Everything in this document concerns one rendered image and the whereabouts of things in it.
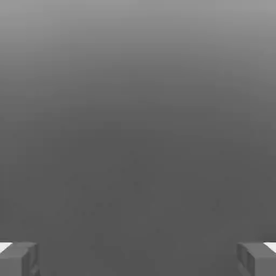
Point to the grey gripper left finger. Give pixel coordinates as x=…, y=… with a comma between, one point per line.
x=15, y=258

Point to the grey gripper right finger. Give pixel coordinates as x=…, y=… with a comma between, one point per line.
x=261, y=259

